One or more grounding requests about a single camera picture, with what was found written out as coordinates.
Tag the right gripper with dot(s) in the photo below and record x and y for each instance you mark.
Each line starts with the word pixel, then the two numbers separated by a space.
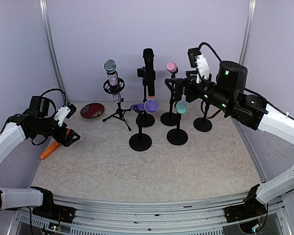
pixel 190 80

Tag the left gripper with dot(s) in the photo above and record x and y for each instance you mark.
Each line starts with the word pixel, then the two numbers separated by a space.
pixel 66 141

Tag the orange microphone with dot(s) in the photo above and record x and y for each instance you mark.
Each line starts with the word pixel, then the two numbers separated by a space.
pixel 53 146

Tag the black round-base stand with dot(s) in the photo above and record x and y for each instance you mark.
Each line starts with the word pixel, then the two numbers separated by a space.
pixel 203 124

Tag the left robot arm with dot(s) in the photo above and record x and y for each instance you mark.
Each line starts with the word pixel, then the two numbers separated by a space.
pixel 33 122

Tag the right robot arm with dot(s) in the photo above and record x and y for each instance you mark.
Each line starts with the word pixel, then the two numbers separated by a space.
pixel 252 110

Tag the black stand under pink mic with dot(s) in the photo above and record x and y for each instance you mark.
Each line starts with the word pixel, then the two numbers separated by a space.
pixel 169 118

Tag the pink microphone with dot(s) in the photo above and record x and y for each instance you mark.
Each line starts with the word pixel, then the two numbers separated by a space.
pixel 171 67

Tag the teal microphone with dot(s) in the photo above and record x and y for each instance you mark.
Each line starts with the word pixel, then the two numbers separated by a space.
pixel 180 107

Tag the purple microphone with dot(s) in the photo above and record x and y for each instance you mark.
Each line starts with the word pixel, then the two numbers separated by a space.
pixel 150 106

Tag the black tall microphone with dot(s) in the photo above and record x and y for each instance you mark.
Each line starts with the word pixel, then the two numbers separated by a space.
pixel 148 57

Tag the black stand under teal mic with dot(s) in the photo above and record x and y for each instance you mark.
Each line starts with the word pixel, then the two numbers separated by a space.
pixel 177 136

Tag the black tripod mic stand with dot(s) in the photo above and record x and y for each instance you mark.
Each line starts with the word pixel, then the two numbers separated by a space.
pixel 117 112

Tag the black stand under purple mic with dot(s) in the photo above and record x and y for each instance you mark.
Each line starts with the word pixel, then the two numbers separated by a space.
pixel 140 142

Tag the silver rhinestone microphone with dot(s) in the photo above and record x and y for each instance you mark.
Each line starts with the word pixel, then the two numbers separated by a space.
pixel 112 75

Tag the dark red floral plate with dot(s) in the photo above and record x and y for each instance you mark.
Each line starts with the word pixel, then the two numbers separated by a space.
pixel 92 110

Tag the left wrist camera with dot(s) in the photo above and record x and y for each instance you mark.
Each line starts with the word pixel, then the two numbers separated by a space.
pixel 63 113

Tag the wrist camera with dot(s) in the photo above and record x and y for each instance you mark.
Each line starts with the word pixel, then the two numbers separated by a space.
pixel 63 113
pixel 198 61

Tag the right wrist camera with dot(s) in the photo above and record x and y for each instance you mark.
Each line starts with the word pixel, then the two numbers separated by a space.
pixel 198 61

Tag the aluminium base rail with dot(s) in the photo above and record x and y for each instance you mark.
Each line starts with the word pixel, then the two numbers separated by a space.
pixel 93 217

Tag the right metal frame post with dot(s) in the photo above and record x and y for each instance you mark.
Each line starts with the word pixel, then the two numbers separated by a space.
pixel 248 30

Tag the metal frame post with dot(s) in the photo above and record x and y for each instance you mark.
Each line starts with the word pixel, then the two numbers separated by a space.
pixel 52 52
pixel 248 30

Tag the left metal frame post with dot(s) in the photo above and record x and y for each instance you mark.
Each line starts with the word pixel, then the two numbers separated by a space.
pixel 52 52

